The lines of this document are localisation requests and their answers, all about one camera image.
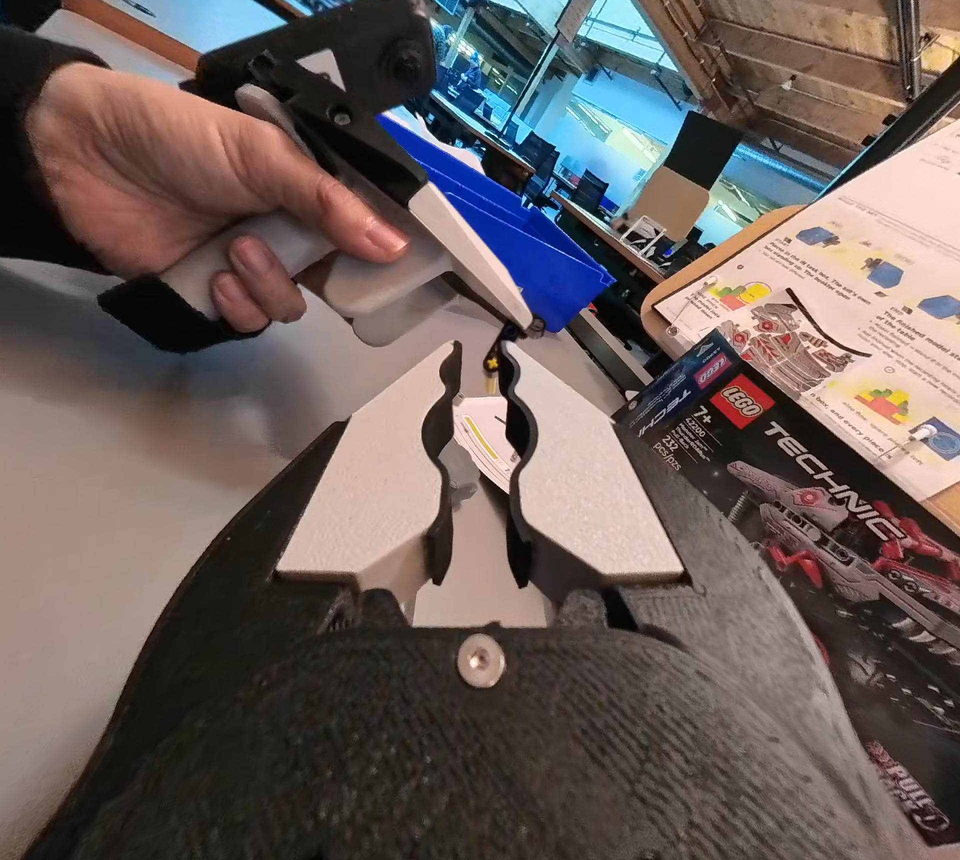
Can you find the black beam with yellow axle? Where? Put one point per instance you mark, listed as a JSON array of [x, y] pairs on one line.
[[493, 363]]

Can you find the open instruction booklet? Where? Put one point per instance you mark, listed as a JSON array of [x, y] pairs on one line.
[[484, 440]]

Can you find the person's left hand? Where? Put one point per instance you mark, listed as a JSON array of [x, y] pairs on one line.
[[150, 170]]

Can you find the dark toy set box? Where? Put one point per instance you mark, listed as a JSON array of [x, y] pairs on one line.
[[810, 538]]

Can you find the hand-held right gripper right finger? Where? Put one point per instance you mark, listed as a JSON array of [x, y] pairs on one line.
[[592, 493]]

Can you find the cardboard sheet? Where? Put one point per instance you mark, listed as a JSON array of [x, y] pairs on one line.
[[667, 204]]

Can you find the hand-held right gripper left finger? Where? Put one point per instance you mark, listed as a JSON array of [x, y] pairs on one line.
[[367, 485]]

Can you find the blue plastic bin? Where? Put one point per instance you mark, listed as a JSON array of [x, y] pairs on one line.
[[525, 238]]

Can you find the hanging sign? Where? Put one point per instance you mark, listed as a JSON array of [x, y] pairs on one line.
[[576, 9]]

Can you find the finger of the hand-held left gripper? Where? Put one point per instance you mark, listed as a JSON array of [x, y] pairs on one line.
[[469, 245], [397, 301]]

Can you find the white printed instruction sheet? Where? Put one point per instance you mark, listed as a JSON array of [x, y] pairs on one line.
[[862, 260]]

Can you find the black office chair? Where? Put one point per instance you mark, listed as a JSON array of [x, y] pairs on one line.
[[541, 163], [592, 189]]

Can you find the grey desk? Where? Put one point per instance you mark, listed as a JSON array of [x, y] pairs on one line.
[[112, 463]]

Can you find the black standing panel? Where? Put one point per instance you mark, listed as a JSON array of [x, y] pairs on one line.
[[701, 148]]

